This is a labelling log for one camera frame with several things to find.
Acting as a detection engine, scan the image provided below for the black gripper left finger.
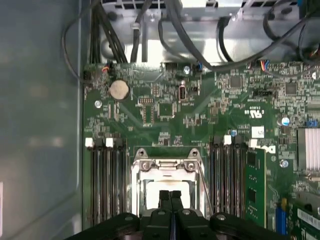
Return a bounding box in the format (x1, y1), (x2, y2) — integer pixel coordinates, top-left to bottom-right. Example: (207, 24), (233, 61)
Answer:
(64, 189), (174, 240)

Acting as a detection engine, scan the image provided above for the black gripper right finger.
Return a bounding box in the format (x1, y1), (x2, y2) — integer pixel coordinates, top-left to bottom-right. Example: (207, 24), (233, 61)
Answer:
(170, 189), (292, 240)

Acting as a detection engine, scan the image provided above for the silver CPU plate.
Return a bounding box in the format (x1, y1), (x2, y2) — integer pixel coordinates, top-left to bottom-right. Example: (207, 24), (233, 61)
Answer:
(145, 180), (193, 211)

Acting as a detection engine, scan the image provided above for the wire locking lever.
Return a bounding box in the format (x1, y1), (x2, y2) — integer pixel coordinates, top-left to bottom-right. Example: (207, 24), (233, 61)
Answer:
(131, 159), (141, 217)
(196, 159), (215, 217)

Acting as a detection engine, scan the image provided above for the metal socket cover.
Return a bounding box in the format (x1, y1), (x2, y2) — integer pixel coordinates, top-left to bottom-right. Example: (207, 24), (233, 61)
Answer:
(136, 159), (201, 218)

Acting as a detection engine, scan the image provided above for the black RAM slot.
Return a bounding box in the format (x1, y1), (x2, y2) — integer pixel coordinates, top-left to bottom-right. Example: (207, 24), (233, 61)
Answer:
(222, 135), (235, 217)
(104, 137), (118, 223)
(114, 137), (129, 218)
(84, 137), (99, 227)
(233, 136), (247, 218)
(209, 136), (224, 216)

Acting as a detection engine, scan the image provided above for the CPU socket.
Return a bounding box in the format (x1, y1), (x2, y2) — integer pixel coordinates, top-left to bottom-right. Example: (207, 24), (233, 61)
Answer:
(130, 147), (210, 220)

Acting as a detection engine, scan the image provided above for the blue expansion slot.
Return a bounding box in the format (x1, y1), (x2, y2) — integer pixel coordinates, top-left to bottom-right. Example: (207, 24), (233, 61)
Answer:
(274, 198), (288, 236)

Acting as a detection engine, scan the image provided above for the green RAM stick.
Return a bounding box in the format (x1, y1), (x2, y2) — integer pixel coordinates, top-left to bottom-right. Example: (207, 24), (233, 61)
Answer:
(244, 148), (268, 223)

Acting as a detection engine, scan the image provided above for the green motherboard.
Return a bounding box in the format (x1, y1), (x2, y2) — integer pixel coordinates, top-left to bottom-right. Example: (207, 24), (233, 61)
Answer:
(82, 61), (320, 240)

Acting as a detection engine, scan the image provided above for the low-profile graphics card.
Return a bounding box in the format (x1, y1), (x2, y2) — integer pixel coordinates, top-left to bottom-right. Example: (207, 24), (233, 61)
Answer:
(289, 197), (320, 240)

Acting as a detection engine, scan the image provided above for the internal USB port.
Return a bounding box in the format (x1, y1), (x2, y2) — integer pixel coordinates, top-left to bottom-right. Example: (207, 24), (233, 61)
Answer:
(178, 84), (187, 103)

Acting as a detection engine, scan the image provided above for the round coin cell battery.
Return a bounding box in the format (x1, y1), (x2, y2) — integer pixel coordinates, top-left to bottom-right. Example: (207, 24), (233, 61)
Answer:
(109, 79), (131, 101)

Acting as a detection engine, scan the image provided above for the silver finned chipset heatsink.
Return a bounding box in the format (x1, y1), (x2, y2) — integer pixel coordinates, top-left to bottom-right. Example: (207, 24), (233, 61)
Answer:
(296, 128), (320, 171)

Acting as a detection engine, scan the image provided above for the silver metal drive cage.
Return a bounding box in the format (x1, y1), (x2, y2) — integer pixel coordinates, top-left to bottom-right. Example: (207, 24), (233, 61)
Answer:
(98, 0), (320, 65)

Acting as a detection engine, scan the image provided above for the black cable with tie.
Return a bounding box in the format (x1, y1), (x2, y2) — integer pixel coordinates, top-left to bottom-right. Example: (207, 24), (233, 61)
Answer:
(129, 0), (154, 63)

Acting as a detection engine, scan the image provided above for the thick black cable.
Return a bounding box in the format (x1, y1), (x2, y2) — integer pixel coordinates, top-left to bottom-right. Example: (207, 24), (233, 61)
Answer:
(158, 0), (320, 76)

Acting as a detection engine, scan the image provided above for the black looped cable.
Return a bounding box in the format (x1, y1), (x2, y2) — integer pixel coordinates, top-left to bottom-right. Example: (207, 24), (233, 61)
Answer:
(216, 16), (241, 63)

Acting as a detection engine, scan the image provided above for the black cable bundle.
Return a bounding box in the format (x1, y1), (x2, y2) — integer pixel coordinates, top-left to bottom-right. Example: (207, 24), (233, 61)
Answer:
(88, 2), (129, 65)

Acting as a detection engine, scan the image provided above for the thin black wire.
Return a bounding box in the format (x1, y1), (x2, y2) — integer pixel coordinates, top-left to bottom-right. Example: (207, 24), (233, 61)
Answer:
(61, 0), (102, 85)

